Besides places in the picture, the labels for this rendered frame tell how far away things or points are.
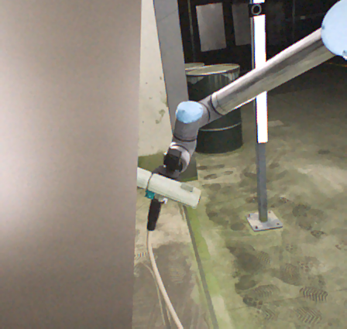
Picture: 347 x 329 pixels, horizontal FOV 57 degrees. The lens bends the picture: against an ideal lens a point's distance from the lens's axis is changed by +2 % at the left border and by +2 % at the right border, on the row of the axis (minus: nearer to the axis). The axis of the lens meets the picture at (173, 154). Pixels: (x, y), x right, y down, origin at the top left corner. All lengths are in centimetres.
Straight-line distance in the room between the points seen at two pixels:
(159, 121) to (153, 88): 29
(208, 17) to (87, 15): 717
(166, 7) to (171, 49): 30
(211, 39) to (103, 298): 713
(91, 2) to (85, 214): 30
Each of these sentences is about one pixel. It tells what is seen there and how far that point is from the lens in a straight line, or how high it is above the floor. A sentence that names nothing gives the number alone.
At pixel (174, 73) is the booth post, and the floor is 99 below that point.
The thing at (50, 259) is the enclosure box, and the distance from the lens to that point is 56.
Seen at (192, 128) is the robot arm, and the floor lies 100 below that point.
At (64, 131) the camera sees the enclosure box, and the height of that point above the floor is 122.
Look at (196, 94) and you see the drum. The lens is 329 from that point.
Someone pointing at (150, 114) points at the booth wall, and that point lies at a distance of 269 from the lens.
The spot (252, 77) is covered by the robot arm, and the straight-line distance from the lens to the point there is 108.
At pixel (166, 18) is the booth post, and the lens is 262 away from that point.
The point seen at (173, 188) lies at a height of 91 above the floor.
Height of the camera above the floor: 133
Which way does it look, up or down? 21 degrees down
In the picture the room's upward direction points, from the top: 8 degrees counter-clockwise
